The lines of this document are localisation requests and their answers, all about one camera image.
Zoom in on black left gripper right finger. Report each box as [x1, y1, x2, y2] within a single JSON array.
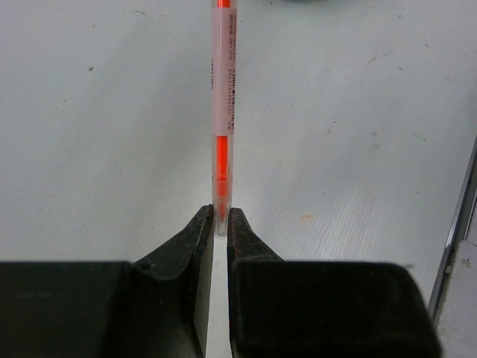
[[227, 208, 442, 357]]

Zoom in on pink pen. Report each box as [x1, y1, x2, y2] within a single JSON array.
[[211, 1, 238, 237]]

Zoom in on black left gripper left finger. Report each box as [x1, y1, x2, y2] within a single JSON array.
[[1, 205, 213, 357]]

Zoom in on teal round organizer container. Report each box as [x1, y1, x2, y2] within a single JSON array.
[[287, 0, 330, 4]]

